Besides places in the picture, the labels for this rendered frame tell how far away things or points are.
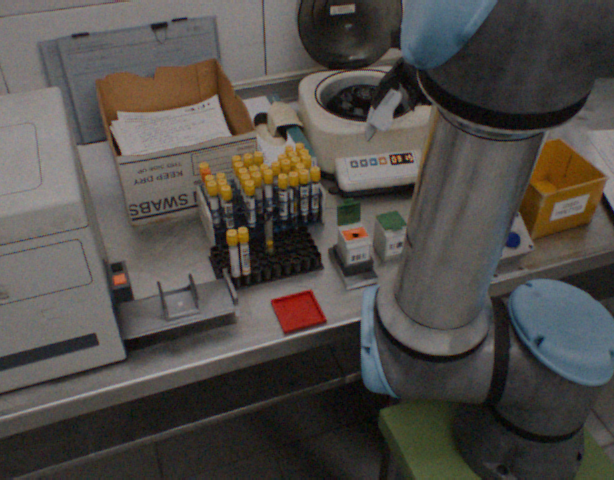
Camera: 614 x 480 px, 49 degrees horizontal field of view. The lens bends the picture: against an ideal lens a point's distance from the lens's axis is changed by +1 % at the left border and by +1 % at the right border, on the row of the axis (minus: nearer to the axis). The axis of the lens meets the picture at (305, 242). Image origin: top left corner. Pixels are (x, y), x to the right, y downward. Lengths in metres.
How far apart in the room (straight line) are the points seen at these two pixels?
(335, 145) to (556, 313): 0.63
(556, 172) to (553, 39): 0.92
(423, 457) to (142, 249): 0.59
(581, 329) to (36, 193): 0.61
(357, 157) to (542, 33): 0.87
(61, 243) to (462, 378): 0.48
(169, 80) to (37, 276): 0.63
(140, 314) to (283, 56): 0.73
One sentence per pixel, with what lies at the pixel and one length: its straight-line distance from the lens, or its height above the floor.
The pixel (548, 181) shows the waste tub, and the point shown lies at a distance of 1.35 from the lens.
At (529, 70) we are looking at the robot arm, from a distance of 0.42.
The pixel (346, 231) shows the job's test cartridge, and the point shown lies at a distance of 1.05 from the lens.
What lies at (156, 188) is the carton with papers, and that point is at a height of 0.95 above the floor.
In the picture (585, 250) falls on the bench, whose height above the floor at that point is 0.88.
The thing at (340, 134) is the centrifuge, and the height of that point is 0.98.
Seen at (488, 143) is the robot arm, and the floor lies 1.39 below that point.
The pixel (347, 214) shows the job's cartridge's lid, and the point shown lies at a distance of 1.06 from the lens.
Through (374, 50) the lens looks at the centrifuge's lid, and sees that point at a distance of 1.48.
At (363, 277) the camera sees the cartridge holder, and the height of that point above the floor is 0.89.
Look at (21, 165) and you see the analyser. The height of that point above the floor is 1.17.
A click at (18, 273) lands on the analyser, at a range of 0.87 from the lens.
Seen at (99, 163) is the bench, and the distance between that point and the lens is 1.39.
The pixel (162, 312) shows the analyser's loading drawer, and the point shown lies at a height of 0.91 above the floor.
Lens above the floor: 1.64
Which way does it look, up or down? 42 degrees down
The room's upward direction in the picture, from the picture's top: straight up
